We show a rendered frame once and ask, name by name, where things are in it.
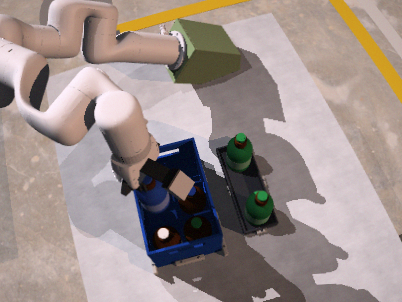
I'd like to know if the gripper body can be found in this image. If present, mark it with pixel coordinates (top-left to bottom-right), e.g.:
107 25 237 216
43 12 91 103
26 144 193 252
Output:
111 131 159 189

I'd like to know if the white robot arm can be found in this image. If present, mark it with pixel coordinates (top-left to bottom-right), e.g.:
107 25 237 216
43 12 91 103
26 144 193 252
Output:
0 0 195 200

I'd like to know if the brown glass bottle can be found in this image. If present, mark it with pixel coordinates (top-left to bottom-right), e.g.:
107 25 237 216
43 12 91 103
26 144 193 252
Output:
152 226 183 250

